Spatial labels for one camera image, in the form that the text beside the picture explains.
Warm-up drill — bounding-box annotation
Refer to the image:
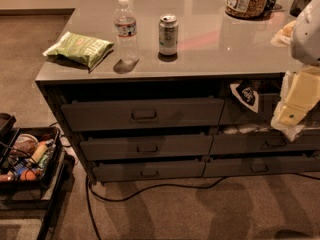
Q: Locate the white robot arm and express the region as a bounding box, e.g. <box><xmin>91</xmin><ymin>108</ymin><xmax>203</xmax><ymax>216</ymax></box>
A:
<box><xmin>271</xmin><ymin>0</ymin><xmax>320</xmax><ymax>130</ymax></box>

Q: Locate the black floor cable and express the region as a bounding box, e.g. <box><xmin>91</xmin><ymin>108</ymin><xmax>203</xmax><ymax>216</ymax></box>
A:
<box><xmin>85</xmin><ymin>172</ymin><xmax>320</xmax><ymax>240</ymax></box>

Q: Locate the grey counter cabinet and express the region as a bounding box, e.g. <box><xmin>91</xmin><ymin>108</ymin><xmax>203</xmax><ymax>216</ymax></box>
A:
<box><xmin>36</xmin><ymin>0</ymin><xmax>320</xmax><ymax>183</ymax></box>

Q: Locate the grey drawer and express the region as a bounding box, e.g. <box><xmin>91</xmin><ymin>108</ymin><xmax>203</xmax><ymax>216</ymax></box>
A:
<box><xmin>203</xmin><ymin>155</ymin><xmax>320</xmax><ymax>178</ymax></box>
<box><xmin>219</xmin><ymin>93</ymin><xmax>280</xmax><ymax>125</ymax></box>
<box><xmin>210</xmin><ymin>131</ymin><xmax>320</xmax><ymax>155</ymax></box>
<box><xmin>61</xmin><ymin>97</ymin><xmax>224</xmax><ymax>131</ymax></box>
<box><xmin>92</xmin><ymin>160</ymin><xmax>205</xmax><ymax>182</ymax></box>
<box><xmin>80</xmin><ymin>134</ymin><xmax>212</xmax><ymax>161</ymax></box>

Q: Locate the large popcorn jar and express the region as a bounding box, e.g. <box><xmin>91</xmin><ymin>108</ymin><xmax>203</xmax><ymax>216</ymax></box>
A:
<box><xmin>225</xmin><ymin>0</ymin><xmax>267</xmax><ymax>19</ymax></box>

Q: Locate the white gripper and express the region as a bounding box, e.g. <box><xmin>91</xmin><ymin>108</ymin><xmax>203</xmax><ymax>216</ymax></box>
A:
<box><xmin>271</xmin><ymin>65</ymin><xmax>320</xmax><ymax>130</ymax></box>

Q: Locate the clear plastic water bottle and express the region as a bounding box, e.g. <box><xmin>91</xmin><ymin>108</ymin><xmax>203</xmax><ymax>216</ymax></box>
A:
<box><xmin>114</xmin><ymin>0</ymin><xmax>139</xmax><ymax>64</ymax></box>

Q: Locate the black bin of items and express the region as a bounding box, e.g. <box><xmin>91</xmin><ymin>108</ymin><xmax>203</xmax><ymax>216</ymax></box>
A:
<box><xmin>0</xmin><ymin>127</ymin><xmax>62</xmax><ymax>190</ymax></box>

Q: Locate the silver soda can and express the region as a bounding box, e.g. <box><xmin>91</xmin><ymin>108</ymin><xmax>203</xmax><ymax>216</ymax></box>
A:
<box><xmin>159</xmin><ymin>14</ymin><xmax>179</xmax><ymax>56</ymax></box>

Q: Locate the green chip bag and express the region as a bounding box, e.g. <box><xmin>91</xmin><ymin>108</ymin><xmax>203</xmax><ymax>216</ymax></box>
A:
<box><xmin>43</xmin><ymin>31</ymin><xmax>114</xmax><ymax>70</ymax></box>

